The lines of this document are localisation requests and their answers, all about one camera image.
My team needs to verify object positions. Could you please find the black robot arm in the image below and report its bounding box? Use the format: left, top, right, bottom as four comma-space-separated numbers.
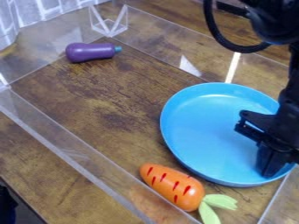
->
235, 0, 299, 178

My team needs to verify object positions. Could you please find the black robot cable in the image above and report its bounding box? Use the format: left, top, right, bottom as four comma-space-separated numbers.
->
202, 0, 274, 54

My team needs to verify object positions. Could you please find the orange toy carrot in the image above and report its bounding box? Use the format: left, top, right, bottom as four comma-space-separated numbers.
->
139, 163, 238, 224

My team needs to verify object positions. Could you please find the purple toy eggplant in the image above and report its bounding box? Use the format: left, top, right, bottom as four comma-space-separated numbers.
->
66, 43, 123, 63

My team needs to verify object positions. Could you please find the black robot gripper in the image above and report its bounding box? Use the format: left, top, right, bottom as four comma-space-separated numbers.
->
235, 87, 299, 178

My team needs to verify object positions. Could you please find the white grid curtain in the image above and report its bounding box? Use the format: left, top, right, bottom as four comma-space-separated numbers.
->
0, 0, 110, 51

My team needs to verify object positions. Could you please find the clear acrylic enclosure wall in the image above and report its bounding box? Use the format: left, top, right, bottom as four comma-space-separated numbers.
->
0, 0, 299, 224

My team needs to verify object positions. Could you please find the black bar on background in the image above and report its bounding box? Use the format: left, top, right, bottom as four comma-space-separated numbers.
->
217, 1, 247, 18

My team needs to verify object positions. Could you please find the blue round plastic tray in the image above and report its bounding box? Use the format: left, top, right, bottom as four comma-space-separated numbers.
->
161, 82, 295, 187

